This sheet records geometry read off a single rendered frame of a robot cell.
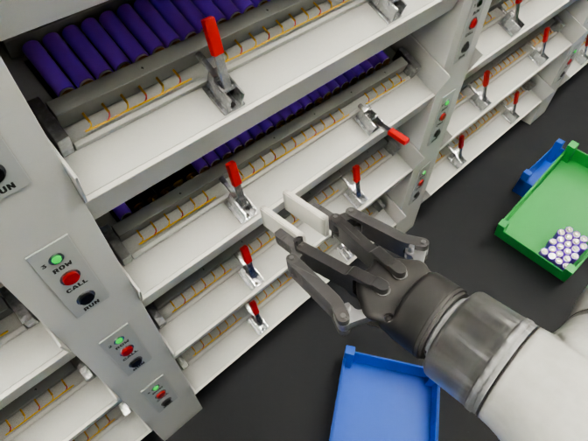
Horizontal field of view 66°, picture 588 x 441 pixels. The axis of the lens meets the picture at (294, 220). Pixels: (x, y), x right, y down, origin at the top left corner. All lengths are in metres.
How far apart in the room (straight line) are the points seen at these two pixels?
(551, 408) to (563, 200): 1.06
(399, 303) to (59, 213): 0.31
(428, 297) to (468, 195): 1.01
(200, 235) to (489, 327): 0.39
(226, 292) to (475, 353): 0.50
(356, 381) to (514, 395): 0.69
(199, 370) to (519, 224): 0.89
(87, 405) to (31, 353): 0.19
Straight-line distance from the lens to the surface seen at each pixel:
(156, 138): 0.48
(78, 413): 0.79
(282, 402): 1.04
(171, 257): 0.62
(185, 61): 0.52
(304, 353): 1.07
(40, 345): 0.62
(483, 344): 0.39
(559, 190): 1.41
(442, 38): 0.84
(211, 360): 0.96
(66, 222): 0.46
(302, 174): 0.70
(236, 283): 0.81
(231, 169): 0.59
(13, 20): 0.38
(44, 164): 0.42
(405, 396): 1.06
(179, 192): 0.63
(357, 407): 1.04
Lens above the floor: 1.00
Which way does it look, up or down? 53 degrees down
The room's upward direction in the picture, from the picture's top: straight up
